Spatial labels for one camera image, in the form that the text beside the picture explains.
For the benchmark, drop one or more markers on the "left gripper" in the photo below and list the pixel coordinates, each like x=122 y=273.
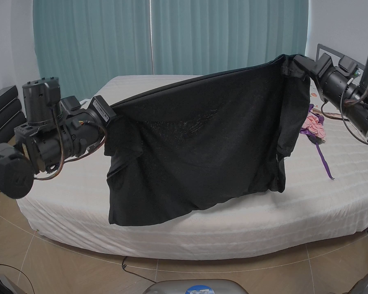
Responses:
x=86 y=133

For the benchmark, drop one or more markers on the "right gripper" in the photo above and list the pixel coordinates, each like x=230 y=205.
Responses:
x=332 y=84

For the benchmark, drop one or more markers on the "pile of clothes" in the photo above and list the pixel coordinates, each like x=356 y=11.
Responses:
x=314 y=126

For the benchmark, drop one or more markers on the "black T-shirt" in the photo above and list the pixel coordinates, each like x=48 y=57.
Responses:
x=202 y=148

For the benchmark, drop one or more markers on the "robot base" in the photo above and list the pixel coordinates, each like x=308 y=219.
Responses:
x=196 y=286

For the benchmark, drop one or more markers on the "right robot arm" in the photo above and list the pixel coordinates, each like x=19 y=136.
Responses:
x=363 y=109

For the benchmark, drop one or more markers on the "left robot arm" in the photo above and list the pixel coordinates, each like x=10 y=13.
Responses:
x=43 y=139

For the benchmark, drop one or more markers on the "bed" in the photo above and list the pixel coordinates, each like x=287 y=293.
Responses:
x=202 y=237

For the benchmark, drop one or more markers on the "black chest of drawers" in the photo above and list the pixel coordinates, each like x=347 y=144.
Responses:
x=3 y=109

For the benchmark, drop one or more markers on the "blue-green curtain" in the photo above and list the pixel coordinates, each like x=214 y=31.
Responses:
x=230 y=23
x=92 y=29

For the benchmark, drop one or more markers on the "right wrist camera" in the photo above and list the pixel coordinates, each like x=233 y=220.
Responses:
x=348 y=63

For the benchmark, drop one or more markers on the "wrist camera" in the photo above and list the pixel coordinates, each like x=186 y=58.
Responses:
x=348 y=63
x=71 y=103

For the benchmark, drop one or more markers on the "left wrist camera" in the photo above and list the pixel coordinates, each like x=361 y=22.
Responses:
x=71 y=103

